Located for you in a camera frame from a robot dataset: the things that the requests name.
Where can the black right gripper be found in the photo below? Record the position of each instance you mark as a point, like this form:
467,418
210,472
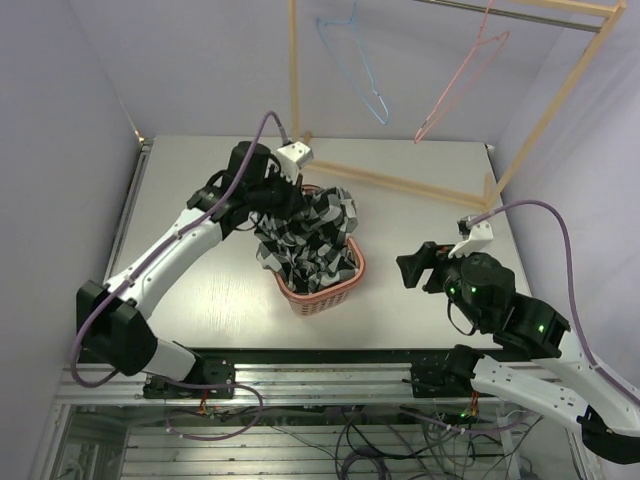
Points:
437,270

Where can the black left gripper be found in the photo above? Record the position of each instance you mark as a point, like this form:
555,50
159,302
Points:
286,195

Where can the black white checkered shirt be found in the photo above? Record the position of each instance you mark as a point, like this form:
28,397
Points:
310,240

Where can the pink wire hanger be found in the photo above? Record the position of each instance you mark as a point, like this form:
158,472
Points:
483,52

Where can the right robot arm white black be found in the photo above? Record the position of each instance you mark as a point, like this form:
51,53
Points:
529,329

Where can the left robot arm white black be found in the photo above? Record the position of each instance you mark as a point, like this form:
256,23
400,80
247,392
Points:
112,317

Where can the pink plastic laundry basket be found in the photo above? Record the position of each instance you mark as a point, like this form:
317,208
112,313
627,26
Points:
325,295

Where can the wooden clothes rack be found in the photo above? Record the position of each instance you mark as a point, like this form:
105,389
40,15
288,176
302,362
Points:
610,16

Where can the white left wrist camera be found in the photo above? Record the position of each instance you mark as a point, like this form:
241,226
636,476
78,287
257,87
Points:
293,157

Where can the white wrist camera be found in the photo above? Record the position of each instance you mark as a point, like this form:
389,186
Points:
293,157
476,235

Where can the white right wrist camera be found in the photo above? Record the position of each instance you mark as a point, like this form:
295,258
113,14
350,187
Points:
476,235

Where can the aluminium rail base frame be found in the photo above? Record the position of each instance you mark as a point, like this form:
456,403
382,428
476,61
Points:
356,352

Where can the blue wire hanger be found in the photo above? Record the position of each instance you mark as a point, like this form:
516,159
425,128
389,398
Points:
344,44

